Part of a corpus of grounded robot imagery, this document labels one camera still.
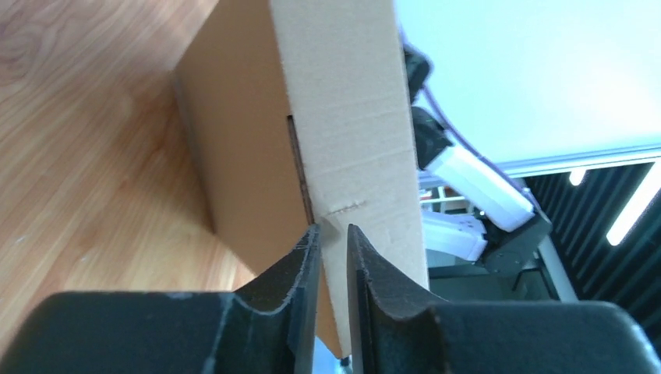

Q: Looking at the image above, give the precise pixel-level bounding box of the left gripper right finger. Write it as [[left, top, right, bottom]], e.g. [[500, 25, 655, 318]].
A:
[[347, 224, 660, 373]]

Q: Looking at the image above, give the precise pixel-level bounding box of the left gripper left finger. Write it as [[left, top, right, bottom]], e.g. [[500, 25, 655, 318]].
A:
[[1, 225, 320, 373]]

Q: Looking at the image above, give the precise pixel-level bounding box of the cardboard box stack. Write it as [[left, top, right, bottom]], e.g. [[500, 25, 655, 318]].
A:
[[175, 1, 429, 358]]

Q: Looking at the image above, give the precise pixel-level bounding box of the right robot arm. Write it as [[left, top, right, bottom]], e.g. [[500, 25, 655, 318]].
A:
[[402, 44, 552, 277]]

